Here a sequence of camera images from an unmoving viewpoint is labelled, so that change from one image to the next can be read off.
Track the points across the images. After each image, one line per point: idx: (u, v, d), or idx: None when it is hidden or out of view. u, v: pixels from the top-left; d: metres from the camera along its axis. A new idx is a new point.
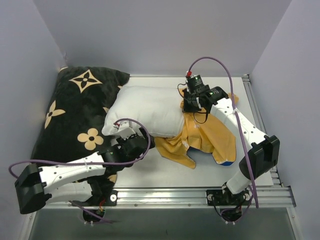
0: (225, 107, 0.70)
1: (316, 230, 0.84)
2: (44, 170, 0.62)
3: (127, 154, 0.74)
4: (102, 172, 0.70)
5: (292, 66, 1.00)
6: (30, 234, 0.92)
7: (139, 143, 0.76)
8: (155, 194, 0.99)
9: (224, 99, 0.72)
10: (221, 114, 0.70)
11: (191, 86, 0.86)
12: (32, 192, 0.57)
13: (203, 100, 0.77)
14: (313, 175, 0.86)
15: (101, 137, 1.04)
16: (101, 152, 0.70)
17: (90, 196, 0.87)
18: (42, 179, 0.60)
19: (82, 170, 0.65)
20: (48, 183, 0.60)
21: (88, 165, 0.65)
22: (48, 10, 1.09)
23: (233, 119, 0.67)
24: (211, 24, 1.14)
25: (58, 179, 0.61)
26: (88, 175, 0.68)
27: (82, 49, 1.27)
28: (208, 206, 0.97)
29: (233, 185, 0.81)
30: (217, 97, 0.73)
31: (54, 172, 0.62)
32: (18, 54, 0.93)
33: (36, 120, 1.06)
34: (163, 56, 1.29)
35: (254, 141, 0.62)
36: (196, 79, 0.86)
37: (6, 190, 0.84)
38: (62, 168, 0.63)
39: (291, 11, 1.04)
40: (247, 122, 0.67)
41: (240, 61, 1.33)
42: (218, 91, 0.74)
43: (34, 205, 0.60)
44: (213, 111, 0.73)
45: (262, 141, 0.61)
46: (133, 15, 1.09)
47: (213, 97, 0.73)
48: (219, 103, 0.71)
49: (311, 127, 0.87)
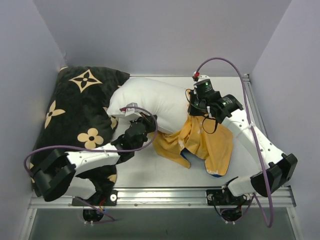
0: (240, 120, 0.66)
1: (316, 230, 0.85)
2: (70, 154, 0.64)
3: (129, 142, 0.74)
4: (115, 160, 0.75)
5: (292, 66, 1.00)
6: (30, 234, 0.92)
7: (135, 130, 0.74)
8: (155, 194, 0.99)
9: (238, 110, 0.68)
10: (235, 127, 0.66)
11: (199, 92, 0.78)
12: (64, 173, 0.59)
13: (214, 110, 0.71)
14: (313, 175, 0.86)
15: (101, 137, 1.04)
16: (113, 143, 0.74)
17: (93, 193, 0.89)
18: (71, 161, 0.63)
19: (103, 155, 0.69)
20: (77, 165, 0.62)
21: (106, 151, 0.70)
22: (48, 10, 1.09)
23: (250, 134, 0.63)
24: (211, 24, 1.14)
25: (84, 162, 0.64)
26: (103, 162, 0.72)
27: (82, 49, 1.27)
28: (208, 205, 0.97)
29: (236, 189, 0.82)
30: (231, 108, 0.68)
31: (80, 156, 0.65)
32: (17, 53, 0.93)
33: (36, 120, 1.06)
34: (163, 56, 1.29)
35: (272, 160, 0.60)
36: (206, 85, 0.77)
37: (6, 190, 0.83)
38: (86, 153, 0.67)
39: (291, 11, 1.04)
40: (263, 138, 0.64)
41: (240, 60, 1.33)
42: (231, 101, 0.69)
43: (60, 190, 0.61)
44: (225, 123, 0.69)
45: (280, 161, 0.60)
46: (133, 14, 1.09)
47: (226, 109, 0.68)
48: (233, 116, 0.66)
49: (311, 127, 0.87)
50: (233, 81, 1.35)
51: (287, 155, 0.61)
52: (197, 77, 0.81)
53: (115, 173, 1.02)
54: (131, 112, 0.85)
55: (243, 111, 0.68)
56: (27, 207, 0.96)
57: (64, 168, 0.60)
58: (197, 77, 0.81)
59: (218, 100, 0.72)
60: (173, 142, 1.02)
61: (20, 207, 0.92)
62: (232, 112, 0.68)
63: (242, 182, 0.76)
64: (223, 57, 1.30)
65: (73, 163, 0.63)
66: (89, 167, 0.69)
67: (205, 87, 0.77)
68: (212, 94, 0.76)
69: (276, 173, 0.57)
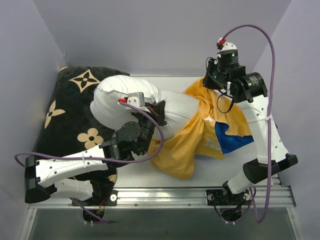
0: (259, 108, 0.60)
1: (316, 230, 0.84)
2: (41, 163, 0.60)
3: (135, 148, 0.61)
4: (105, 167, 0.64)
5: (292, 66, 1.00)
6: (29, 234, 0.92)
7: (126, 133, 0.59)
8: (155, 194, 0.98)
9: (261, 97, 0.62)
10: (251, 116, 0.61)
11: (223, 62, 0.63)
12: (27, 187, 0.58)
13: (234, 87, 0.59)
14: (313, 175, 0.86)
15: (101, 137, 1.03)
16: (103, 146, 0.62)
17: (90, 196, 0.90)
18: (36, 174, 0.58)
19: (79, 166, 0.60)
20: (42, 178, 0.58)
21: (86, 160, 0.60)
22: (48, 10, 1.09)
23: (263, 128, 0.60)
24: (211, 24, 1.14)
25: (53, 174, 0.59)
26: (88, 170, 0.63)
27: (81, 48, 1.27)
28: (208, 205, 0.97)
29: (234, 185, 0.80)
30: (254, 91, 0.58)
31: (50, 167, 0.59)
32: (18, 54, 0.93)
33: (36, 120, 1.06)
34: (163, 55, 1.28)
35: (275, 158, 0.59)
36: (232, 57, 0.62)
37: (6, 190, 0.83)
38: (59, 163, 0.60)
39: (291, 11, 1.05)
40: (276, 134, 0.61)
41: (240, 60, 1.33)
42: (257, 83, 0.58)
43: (35, 198, 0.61)
44: (242, 105, 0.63)
45: (282, 160, 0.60)
46: (133, 14, 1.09)
47: (250, 92, 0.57)
48: (254, 101, 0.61)
49: (311, 127, 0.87)
50: None
51: (290, 155, 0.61)
52: (222, 44, 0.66)
53: (115, 173, 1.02)
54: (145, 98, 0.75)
55: (264, 100, 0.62)
56: (27, 207, 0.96)
57: (28, 182, 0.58)
58: (222, 44, 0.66)
59: (242, 76, 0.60)
60: (195, 128, 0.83)
61: (20, 207, 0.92)
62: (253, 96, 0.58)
63: (239, 177, 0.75)
64: None
65: (39, 176, 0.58)
66: (69, 175, 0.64)
67: (231, 59, 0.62)
68: (236, 68, 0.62)
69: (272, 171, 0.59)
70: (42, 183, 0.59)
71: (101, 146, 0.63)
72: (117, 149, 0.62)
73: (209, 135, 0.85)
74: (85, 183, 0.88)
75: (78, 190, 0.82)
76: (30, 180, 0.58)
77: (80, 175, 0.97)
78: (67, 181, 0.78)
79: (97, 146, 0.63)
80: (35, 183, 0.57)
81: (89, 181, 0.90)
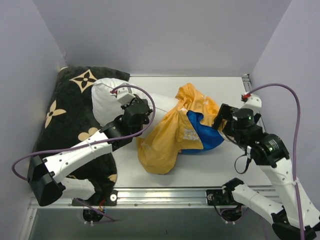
0: (284, 172, 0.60)
1: None
2: (49, 159, 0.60)
3: (128, 123, 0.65)
4: (109, 151, 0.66)
5: (291, 67, 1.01)
6: (30, 234, 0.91)
7: (138, 108, 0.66)
8: (153, 194, 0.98)
9: (284, 159, 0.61)
10: (276, 178, 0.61)
11: (238, 124, 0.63)
12: (43, 183, 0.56)
13: (255, 152, 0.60)
14: (313, 175, 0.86)
15: None
16: (103, 129, 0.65)
17: (93, 193, 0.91)
18: (48, 169, 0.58)
19: (87, 152, 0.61)
20: (56, 172, 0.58)
21: (92, 145, 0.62)
22: (48, 9, 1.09)
23: (292, 193, 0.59)
24: (211, 24, 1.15)
25: (65, 165, 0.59)
26: (95, 156, 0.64)
27: (82, 48, 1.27)
28: (208, 205, 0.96)
29: (240, 199, 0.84)
30: (276, 154, 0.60)
31: (59, 160, 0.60)
32: (18, 54, 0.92)
33: (36, 120, 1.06)
34: (163, 56, 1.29)
35: (309, 223, 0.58)
36: (249, 119, 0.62)
37: (6, 190, 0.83)
38: (66, 154, 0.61)
39: (291, 12, 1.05)
40: (304, 197, 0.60)
41: (240, 61, 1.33)
42: (278, 147, 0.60)
43: (50, 196, 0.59)
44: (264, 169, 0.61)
45: (316, 224, 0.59)
46: (134, 14, 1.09)
47: (273, 157, 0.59)
48: (278, 166, 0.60)
49: (312, 127, 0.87)
50: (233, 82, 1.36)
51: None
52: (247, 98, 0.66)
53: (115, 173, 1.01)
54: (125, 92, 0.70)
55: (288, 162, 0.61)
56: (27, 207, 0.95)
57: (43, 179, 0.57)
58: (247, 98, 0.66)
59: (262, 139, 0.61)
60: (171, 120, 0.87)
61: (20, 207, 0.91)
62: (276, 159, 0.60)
63: (254, 202, 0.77)
64: (223, 58, 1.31)
65: (52, 170, 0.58)
66: (78, 166, 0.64)
67: (248, 121, 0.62)
68: (254, 128, 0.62)
69: (308, 237, 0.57)
70: (56, 177, 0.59)
71: (102, 131, 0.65)
72: (118, 130, 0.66)
73: (185, 124, 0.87)
74: (85, 180, 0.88)
75: (82, 186, 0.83)
76: (44, 177, 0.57)
77: (80, 175, 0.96)
78: (70, 179, 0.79)
79: (98, 131, 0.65)
80: (51, 178, 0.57)
81: (87, 180, 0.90)
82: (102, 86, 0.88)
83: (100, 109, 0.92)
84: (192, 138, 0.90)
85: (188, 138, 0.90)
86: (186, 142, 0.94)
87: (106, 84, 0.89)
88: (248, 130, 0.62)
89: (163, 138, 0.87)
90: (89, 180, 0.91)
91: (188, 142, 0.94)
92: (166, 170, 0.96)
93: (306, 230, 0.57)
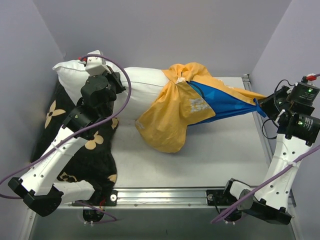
0: (290, 150, 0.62)
1: (316, 230, 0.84)
2: (24, 178, 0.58)
3: (91, 105, 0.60)
4: (83, 141, 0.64)
5: (291, 66, 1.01)
6: (30, 234, 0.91)
7: (95, 85, 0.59)
8: (154, 194, 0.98)
9: (304, 141, 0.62)
10: (279, 151, 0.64)
11: (295, 91, 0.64)
12: (27, 203, 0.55)
13: (282, 117, 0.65)
14: (313, 175, 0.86)
15: (101, 137, 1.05)
16: (66, 123, 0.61)
17: (93, 192, 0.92)
18: (27, 189, 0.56)
19: (59, 156, 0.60)
20: (36, 188, 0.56)
21: (60, 147, 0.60)
22: (48, 10, 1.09)
23: (280, 168, 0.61)
24: (211, 24, 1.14)
25: (42, 178, 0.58)
26: (70, 154, 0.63)
27: (82, 49, 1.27)
28: (208, 206, 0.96)
29: (234, 191, 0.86)
30: (300, 132, 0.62)
31: (35, 175, 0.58)
32: (17, 54, 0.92)
33: (36, 120, 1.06)
34: (163, 56, 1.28)
35: (267, 199, 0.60)
36: (308, 92, 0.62)
37: (5, 191, 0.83)
38: (40, 167, 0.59)
39: (291, 12, 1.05)
40: (287, 183, 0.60)
41: (240, 61, 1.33)
42: (309, 126, 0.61)
43: (46, 206, 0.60)
44: (280, 135, 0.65)
45: (274, 208, 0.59)
46: (134, 14, 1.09)
47: (294, 129, 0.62)
48: (291, 139, 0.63)
49: None
50: (232, 82, 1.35)
51: (284, 210, 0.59)
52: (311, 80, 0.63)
53: (115, 173, 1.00)
54: (97, 62, 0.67)
55: (305, 146, 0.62)
56: (27, 207, 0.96)
57: (25, 200, 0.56)
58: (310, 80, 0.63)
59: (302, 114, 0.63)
60: (171, 96, 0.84)
61: (20, 207, 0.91)
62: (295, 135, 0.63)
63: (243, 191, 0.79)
64: (223, 58, 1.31)
65: (31, 188, 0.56)
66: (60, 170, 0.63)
67: (305, 93, 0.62)
68: (303, 104, 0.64)
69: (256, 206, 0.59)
70: (41, 191, 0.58)
71: (65, 127, 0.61)
72: (83, 116, 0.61)
73: (190, 95, 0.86)
74: (82, 182, 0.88)
75: (80, 188, 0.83)
76: (25, 197, 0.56)
77: (79, 175, 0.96)
78: (66, 184, 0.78)
79: (61, 128, 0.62)
80: (32, 196, 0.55)
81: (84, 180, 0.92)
82: (72, 70, 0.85)
83: (74, 96, 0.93)
84: (201, 108, 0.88)
85: (196, 109, 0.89)
86: (194, 117, 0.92)
87: (78, 67, 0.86)
88: (298, 102, 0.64)
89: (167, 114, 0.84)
90: (87, 182, 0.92)
91: (196, 115, 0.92)
92: (177, 148, 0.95)
93: (259, 200, 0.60)
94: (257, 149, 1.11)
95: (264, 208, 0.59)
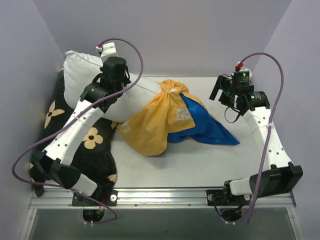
0: (260, 117, 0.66)
1: (315, 230, 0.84)
2: (48, 149, 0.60)
3: (110, 78, 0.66)
4: (100, 115, 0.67)
5: (291, 67, 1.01)
6: (30, 234, 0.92)
7: (116, 61, 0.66)
8: (154, 194, 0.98)
9: (263, 108, 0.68)
10: (254, 123, 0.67)
11: (234, 79, 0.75)
12: (54, 172, 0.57)
13: (240, 100, 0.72)
14: (312, 175, 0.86)
15: (101, 137, 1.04)
16: (83, 97, 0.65)
17: (97, 186, 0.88)
18: (52, 158, 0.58)
19: (79, 126, 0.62)
20: (61, 157, 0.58)
21: (80, 117, 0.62)
22: (48, 10, 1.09)
23: (264, 134, 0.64)
24: (211, 24, 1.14)
25: (65, 147, 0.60)
26: (88, 126, 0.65)
27: (82, 49, 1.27)
28: (208, 206, 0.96)
29: (236, 187, 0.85)
30: (257, 104, 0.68)
31: (58, 145, 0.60)
32: (17, 54, 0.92)
33: (36, 120, 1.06)
34: (163, 55, 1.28)
35: (275, 163, 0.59)
36: (242, 75, 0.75)
37: (5, 191, 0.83)
38: (62, 137, 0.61)
39: (291, 13, 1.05)
40: (276, 141, 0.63)
41: (241, 61, 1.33)
42: (260, 96, 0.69)
43: (70, 177, 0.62)
44: (246, 115, 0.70)
45: (285, 167, 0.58)
46: (134, 14, 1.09)
47: (253, 103, 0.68)
48: (256, 110, 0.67)
49: (312, 127, 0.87)
50: None
51: (294, 165, 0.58)
52: (240, 67, 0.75)
53: (115, 173, 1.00)
54: (112, 51, 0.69)
55: (267, 110, 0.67)
56: (27, 207, 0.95)
57: (51, 168, 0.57)
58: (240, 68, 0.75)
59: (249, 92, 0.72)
60: (162, 101, 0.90)
61: (20, 207, 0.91)
62: (256, 107, 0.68)
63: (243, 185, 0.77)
64: (223, 58, 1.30)
65: (56, 157, 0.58)
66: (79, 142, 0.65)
67: (242, 77, 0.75)
68: (246, 86, 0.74)
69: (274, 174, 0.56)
70: (65, 160, 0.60)
71: (83, 100, 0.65)
72: (98, 89, 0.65)
73: (178, 105, 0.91)
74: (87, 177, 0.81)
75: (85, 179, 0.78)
76: (51, 165, 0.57)
77: None
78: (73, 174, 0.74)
79: (79, 101, 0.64)
80: (58, 164, 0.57)
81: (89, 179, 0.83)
82: (83, 59, 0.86)
83: (75, 84, 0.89)
84: (184, 118, 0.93)
85: (180, 119, 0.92)
86: (177, 126, 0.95)
87: (89, 59, 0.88)
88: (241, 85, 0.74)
89: (155, 118, 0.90)
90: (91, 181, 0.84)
91: (180, 125, 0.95)
92: (160, 150, 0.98)
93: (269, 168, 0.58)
94: (257, 149, 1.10)
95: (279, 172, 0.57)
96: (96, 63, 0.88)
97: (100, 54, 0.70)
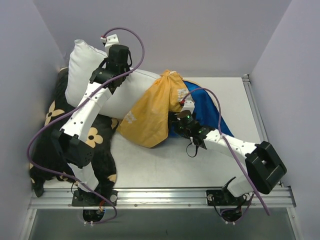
0: (214, 136, 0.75)
1: (316, 230, 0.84)
2: (65, 127, 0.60)
3: (115, 62, 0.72)
4: (108, 95, 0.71)
5: (291, 66, 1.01)
6: (29, 235, 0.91)
7: (120, 47, 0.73)
8: (154, 194, 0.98)
9: (211, 131, 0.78)
10: (214, 144, 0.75)
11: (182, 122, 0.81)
12: (73, 147, 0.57)
13: (196, 140, 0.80)
14: (312, 174, 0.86)
15: (101, 137, 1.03)
16: (93, 79, 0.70)
17: (97, 183, 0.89)
18: (70, 134, 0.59)
19: (92, 104, 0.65)
20: (78, 132, 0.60)
21: (93, 97, 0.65)
22: (48, 9, 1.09)
23: (222, 142, 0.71)
24: (211, 24, 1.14)
25: (81, 124, 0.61)
26: (99, 107, 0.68)
27: None
28: (208, 206, 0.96)
29: (236, 189, 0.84)
30: (206, 133, 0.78)
31: (74, 123, 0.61)
32: (17, 53, 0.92)
33: (35, 120, 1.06)
34: (163, 55, 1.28)
35: (247, 151, 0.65)
36: (188, 118, 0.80)
37: (5, 191, 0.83)
38: (77, 116, 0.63)
39: (291, 12, 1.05)
40: (235, 140, 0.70)
41: (241, 61, 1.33)
42: (205, 128, 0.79)
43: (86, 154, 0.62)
44: (208, 146, 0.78)
45: (255, 149, 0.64)
46: (134, 14, 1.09)
47: (203, 135, 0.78)
48: (208, 136, 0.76)
49: (311, 126, 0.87)
50: (233, 81, 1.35)
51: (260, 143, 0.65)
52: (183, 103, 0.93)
53: (115, 173, 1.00)
54: (115, 42, 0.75)
55: (215, 131, 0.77)
56: (27, 207, 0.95)
57: (69, 143, 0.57)
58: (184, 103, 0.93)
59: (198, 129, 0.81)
60: (164, 84, 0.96)
61: (19, 207, 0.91)
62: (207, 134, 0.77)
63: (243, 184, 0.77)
64: (224, 58, 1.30)
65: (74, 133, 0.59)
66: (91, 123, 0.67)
67: (188, 119, 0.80)
68: (193, 123, 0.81)
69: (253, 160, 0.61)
70: (82, 137, 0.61)
71: (93, 82, 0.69)
72: (106, 72, 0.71)
73: (178, 85, 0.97)
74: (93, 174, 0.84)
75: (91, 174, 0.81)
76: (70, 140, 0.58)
77: None
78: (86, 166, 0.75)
79: (89, 84, 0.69)
80: (77, 138, 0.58)
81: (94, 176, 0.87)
82: (91, 48, 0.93)
83: (79, 71, 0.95)
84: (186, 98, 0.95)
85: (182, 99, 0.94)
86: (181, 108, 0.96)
87: (96, 49, 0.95)
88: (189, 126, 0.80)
89: (160, 100, 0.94)
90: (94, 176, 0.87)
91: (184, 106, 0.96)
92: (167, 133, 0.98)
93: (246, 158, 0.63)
94: None
95: (255, 155, 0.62)
96: (102, 53, 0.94)
97: (104, 45, 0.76)
